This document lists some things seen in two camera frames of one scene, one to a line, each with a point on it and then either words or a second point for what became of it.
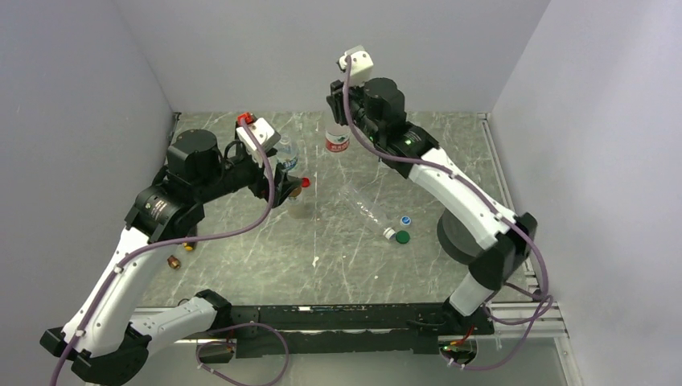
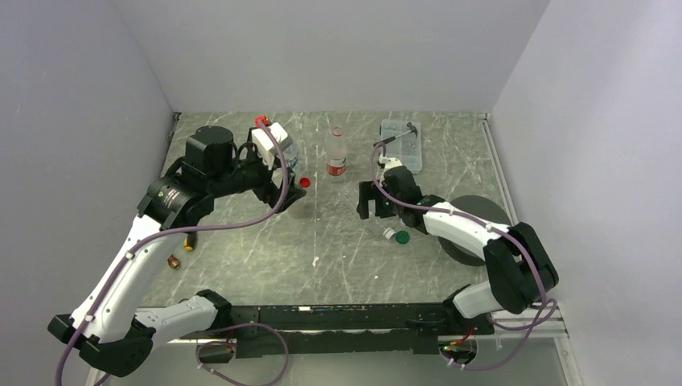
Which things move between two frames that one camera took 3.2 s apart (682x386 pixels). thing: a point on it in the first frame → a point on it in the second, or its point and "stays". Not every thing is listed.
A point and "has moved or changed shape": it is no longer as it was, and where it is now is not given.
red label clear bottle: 337,138 has moved or changed shape
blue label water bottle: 287,153 stays
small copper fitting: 174,262 stays
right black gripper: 338,100 → 369,191
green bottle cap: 402,236 stays
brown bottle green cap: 298,208 stays
